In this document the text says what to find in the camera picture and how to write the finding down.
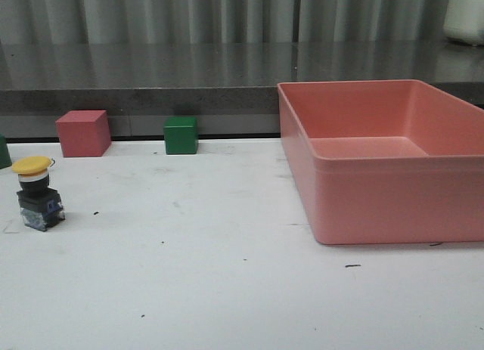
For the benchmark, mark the yellow push button switch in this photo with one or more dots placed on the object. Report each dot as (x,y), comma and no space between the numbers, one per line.
(41,206)

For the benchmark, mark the green cube block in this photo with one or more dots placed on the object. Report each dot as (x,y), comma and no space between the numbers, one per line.
(180,135)

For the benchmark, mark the dark stone counter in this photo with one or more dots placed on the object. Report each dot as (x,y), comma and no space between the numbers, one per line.
(230,88)

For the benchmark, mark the pink plastic bin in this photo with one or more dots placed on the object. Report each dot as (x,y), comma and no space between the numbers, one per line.
(384,161)

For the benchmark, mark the pink cube block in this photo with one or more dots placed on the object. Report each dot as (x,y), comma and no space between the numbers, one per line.
(84,133)

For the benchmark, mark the green block at left edge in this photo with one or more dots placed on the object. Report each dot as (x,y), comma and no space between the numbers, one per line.
(5,158)

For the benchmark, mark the white appliance in background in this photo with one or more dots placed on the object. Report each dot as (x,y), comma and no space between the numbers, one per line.
(464,21)

